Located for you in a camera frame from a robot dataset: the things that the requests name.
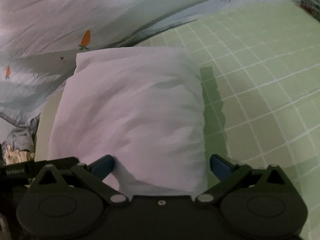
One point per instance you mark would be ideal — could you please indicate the beige shirt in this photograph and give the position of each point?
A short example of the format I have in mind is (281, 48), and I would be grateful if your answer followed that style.
(12, 156)

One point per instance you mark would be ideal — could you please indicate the grey garment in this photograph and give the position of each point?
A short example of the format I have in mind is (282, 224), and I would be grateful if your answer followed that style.
(22, 137)

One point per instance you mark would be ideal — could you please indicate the carrot print light quilt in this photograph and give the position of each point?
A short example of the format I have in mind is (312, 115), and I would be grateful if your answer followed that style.
(41, 38)

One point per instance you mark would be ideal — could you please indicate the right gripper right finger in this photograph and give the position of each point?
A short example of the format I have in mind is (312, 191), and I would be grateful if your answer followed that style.
(239, 184)

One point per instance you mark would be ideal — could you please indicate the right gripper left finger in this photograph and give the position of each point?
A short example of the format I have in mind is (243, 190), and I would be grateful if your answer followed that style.
(90, 177)

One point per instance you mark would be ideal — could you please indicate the dark patterned pouch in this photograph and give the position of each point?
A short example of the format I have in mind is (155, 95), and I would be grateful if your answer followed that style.
(312, 7)

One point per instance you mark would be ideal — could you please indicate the white trousers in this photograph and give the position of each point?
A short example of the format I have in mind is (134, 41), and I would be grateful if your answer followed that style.
(144, 107)

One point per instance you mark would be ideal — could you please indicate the green grid bed sheet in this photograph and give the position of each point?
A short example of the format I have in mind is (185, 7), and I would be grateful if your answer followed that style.
(259, 72)

